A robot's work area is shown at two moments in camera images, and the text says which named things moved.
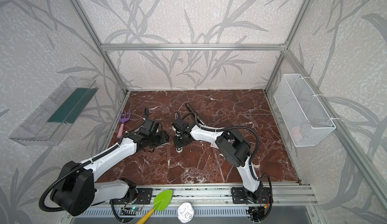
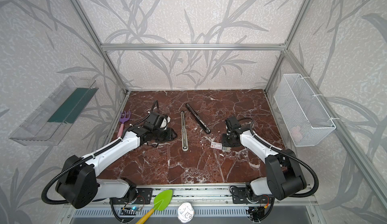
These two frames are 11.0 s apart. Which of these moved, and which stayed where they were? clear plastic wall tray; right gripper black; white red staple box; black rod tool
Moved: right gripper black
Stayed: clear plastic wall tray; black rod tool; white red staple box
